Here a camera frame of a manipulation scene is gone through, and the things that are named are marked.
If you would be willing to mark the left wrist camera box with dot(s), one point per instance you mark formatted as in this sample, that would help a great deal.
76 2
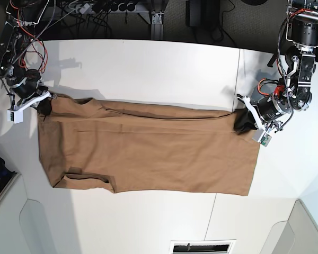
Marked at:
262 137

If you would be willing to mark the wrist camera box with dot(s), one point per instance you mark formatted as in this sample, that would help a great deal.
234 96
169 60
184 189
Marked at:
262 137
15 116

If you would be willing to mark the black power strip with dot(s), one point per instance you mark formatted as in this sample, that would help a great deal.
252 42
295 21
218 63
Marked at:
116 5

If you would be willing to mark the brown t-shirt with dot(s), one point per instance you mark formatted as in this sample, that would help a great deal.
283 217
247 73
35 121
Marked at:
122 147

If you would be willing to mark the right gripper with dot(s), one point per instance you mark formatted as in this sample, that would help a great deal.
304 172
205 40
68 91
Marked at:
31 92

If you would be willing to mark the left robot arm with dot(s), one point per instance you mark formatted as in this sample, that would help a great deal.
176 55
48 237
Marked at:
295 58

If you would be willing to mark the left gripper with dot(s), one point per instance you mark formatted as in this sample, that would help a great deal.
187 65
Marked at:
263 114

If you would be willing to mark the black power adapter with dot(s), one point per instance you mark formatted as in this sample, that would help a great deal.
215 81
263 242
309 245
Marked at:
193 13

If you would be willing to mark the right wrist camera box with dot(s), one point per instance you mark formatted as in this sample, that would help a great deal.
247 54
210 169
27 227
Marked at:
15 116

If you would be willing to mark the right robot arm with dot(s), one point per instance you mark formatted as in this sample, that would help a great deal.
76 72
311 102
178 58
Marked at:
25 23

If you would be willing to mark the aluminium frame post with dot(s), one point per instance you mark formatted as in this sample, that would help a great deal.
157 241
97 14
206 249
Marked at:
157 26

